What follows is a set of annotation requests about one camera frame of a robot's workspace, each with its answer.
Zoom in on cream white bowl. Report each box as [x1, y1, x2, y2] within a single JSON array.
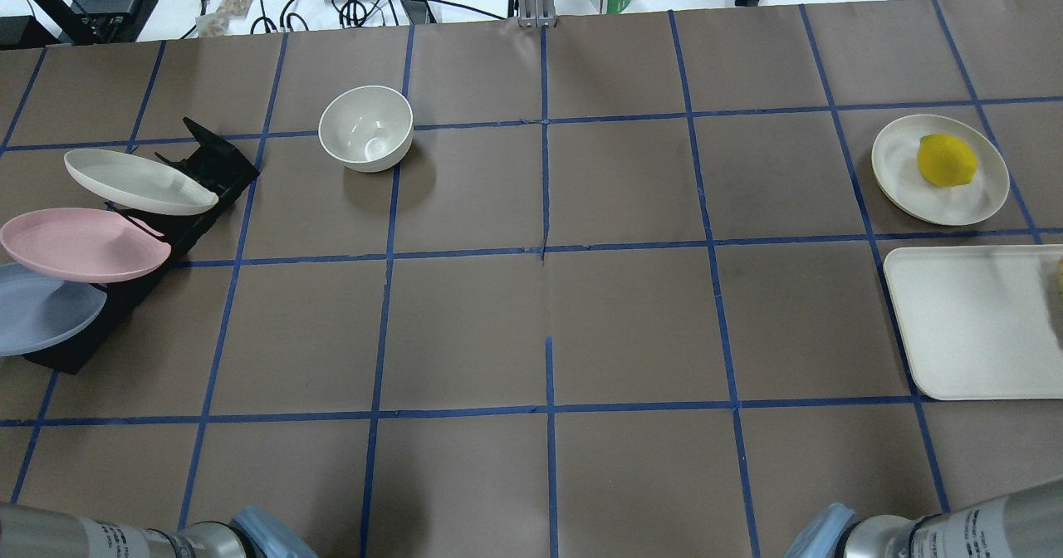
[[316, 86, 414, 173]]

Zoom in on black plate rack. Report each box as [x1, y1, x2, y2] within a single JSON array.
[[2, 118, 259, 374]]

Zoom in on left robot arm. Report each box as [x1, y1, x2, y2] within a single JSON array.
[[1, 502, 316, 557]]

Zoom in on cream plate with lemon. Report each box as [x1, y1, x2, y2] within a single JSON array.
[[872, 113, 1011, 229]]

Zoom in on cream white tray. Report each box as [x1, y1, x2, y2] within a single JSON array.
[[884, 244, 1062, 400]]

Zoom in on snack bags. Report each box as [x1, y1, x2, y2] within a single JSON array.
[[196, 0, 254, 38]]

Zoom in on yellow lemon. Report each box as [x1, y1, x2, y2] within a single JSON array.
[[916, 133, 979, 188]]

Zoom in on cream white plate in rack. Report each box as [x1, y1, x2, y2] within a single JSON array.
[[63, 149, 219, 217]]

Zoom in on pink plate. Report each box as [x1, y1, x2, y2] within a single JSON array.
[[1, 208, 171, 283]]

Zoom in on black monitor stand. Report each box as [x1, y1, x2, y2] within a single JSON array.
[[29, 0, 159, 45]]

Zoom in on blue plate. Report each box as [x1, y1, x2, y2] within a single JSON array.
[[1, 263, 107, 356]]

